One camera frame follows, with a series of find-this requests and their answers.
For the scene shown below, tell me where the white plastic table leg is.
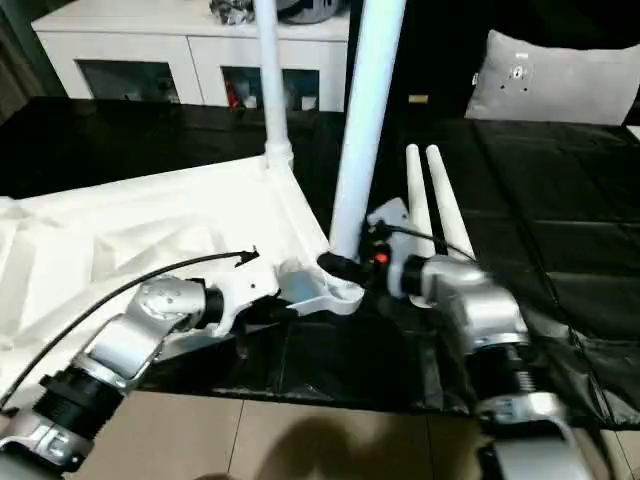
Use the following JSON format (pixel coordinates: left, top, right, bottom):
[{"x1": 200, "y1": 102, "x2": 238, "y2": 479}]
[
  {"x1": 328, "y1": 0, "x2": 409, "y2": 269},
  {"x1": 254, "y1": 0, "x2": 297, "y2": 172},
  {"x1": 405, "y1": 145, "x2": 439, "y2": 260},
  {"x1": 425, "y1": 145, "x2": 477, "y2": 264}
]

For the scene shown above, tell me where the white plastic table top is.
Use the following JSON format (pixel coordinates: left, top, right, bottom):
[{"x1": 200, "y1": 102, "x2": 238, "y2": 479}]
[{"x1": 0, "y1": 150, "x2": 367, "y2": 387}]

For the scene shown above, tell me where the grey pillow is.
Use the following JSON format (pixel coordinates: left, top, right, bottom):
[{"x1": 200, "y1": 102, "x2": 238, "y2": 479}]
[{"x1": 468, "y1": 30, "x2": 640, "y2": 126}]

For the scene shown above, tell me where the white sideboard cabinet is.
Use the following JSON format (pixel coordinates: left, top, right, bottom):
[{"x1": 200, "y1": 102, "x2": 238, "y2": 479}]
[{"x1": 30, "y1": 0, "x2": 351, "y2": 111}]

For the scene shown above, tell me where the colourful clutter bundle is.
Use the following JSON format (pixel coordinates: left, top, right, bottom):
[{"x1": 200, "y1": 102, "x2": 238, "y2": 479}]
[{"x1": 210, "y1": 0, "x2": 259, "y2": 26}]

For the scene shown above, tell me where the grey curtain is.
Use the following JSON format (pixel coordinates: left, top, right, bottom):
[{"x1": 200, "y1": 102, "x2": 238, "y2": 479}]
[{"x1": 0, "y1": 0, "x2": 46, "y2": 111}]

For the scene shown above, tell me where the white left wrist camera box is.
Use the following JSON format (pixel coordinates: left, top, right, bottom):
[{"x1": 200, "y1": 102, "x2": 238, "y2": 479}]
[{"x1": 205, "y1": 261, "x2": 284, "y2": 337}]

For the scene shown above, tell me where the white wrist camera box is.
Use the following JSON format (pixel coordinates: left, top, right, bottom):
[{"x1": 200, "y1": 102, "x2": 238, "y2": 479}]
[
  {"x1": 205, "y1": 261, "x2": 284, "y2": 337},
  {"x1": 367, "y1": 199, "x2": 414, "y2": 247}
]

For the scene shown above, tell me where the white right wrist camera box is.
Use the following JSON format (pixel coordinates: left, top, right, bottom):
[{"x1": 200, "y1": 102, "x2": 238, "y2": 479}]
[{"x1": 367, "y1": 199, "x2": 414, "y2": 247}]

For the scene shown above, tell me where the grey bag with black strap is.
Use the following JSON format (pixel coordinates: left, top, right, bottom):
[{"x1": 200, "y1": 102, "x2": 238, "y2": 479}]
[{"x1": 277, "y1": 0, "x2": 351, "y2": 23}]

